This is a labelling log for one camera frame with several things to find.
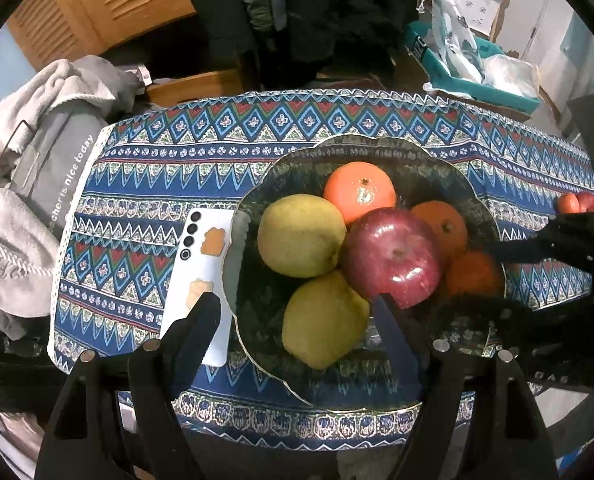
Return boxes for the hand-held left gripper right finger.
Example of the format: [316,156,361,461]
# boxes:
[372,292,560,480]

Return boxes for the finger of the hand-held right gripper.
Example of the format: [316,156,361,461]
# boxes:
[429,295,594,391]
[470,210,594,281]

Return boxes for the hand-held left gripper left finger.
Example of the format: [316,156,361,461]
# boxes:
[34,290,223,480]

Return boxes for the orange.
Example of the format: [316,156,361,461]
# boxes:
[444,251,506,298]
[409,201,469,261]
[323,161,397,227]

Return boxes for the yellow pear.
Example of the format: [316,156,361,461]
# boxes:
[282,269,372,371]
[257,194,349,279]

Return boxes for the red apple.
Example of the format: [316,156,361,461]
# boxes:
[341,207,444,311]

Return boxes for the dark green glass bowl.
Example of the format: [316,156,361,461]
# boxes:
[221,135,508,415]

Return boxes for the white smartphone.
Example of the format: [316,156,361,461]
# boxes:
[158,208,250,368]

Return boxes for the clear plastic bag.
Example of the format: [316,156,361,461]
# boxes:
[480,54,540,98]

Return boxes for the blue patterned tablecloth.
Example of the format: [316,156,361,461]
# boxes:
[47,87,594,453]

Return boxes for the light grey fleece towel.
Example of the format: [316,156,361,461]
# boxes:
[0,57,108,341]

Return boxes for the teal plastic bin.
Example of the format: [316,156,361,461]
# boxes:
[404,20,543,116]

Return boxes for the grey printed garment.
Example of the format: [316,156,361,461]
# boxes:
[7,105,110,241]

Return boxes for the white plastic bag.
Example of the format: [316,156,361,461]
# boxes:
[417,0,483,83]

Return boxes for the white patterned box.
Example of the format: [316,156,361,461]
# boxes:
[457,0,498,38]

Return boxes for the wooden shelf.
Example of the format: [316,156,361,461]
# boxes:
[452,0,508,43]

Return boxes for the wooden drawer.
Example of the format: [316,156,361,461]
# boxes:
[147,67,248,108]

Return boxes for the grey clothing pile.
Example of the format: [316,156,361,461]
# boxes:
[72,55,150,116]

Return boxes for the hanging dark clothes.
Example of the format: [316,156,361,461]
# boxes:
[189,0,418,86]

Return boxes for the wooden chair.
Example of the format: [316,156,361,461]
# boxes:
[7,0,198,73]

